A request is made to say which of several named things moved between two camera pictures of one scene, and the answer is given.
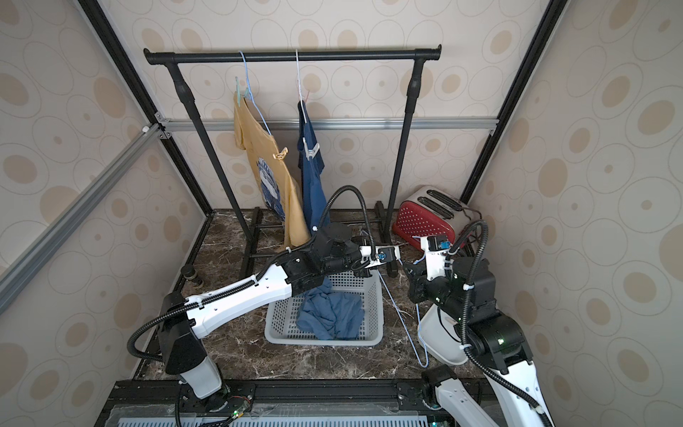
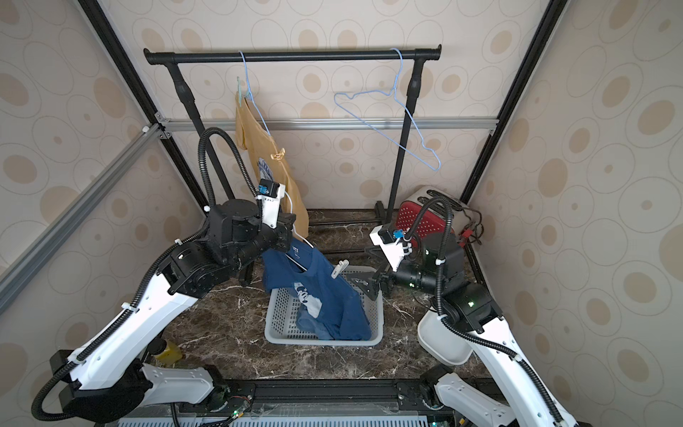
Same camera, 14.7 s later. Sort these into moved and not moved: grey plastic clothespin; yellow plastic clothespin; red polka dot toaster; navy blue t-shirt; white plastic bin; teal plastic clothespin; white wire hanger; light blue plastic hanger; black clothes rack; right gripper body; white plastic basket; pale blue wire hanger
Moved: light blue plastic hanger; white wire hanger; right gripper body; navy blue t-shirt; grey plastic clothespin
Not moved: black clothes rack; red polka dot toaster; white plastic bin; teal plastic clothespin; yellow plastic clothespin; pale blue wire hanger; white plastic basket
